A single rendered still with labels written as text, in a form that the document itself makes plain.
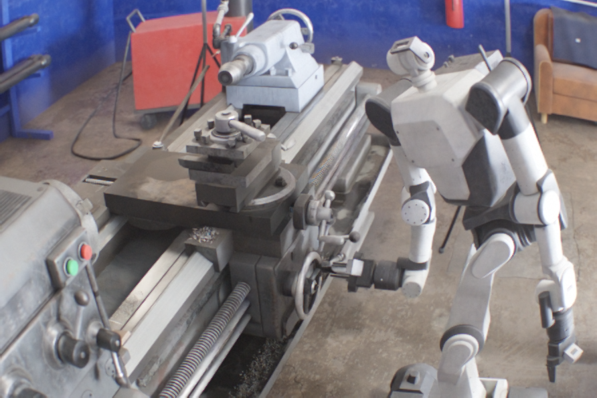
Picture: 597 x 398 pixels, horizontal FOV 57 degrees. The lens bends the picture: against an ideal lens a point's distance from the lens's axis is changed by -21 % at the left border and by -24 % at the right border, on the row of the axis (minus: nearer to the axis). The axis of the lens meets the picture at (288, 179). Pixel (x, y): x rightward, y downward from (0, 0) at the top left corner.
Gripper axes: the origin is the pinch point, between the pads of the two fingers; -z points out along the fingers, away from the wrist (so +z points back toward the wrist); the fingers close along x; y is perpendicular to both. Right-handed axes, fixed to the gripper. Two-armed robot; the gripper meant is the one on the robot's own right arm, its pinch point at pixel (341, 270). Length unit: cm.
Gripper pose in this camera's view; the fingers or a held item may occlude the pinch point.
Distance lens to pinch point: 202.5
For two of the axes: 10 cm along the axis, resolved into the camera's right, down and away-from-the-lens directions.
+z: 9.4, 1.1, -3.1
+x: -1.8, 9.6, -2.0
